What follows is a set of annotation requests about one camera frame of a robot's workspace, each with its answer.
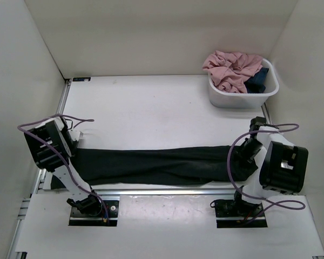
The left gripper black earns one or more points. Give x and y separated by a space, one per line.
73 150

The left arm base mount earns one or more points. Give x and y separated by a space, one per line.
97 213

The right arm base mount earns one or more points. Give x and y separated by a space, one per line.
238 214

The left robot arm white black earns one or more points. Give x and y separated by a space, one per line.
52 145

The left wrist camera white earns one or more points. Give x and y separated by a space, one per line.
75 135

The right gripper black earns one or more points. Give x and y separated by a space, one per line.
245 156

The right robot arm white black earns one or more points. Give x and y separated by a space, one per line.
279 166

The black trousers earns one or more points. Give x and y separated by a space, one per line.
191 166

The navy blue garment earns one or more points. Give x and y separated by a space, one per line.
256 84

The pink crumpled garment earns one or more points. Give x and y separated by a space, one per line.
229 70

